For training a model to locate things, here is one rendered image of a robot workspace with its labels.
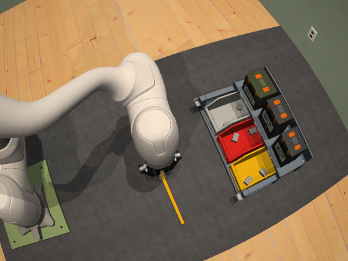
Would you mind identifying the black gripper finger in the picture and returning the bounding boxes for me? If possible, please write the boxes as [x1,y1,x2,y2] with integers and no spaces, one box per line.
[138,164,162,181]
[163,151,182,179]

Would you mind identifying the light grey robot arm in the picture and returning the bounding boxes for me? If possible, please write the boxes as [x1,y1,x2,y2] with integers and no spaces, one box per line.
[0,52,179,241]

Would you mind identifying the red open bin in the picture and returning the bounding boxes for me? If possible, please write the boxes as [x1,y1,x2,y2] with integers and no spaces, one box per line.
[218,118,264,164]

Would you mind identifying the grey metal bin rack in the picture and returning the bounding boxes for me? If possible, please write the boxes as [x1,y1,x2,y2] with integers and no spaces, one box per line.
[193,66,313,201]

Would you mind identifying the yellow bin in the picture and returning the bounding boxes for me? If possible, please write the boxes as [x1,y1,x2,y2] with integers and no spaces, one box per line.
[230,146,276,192]

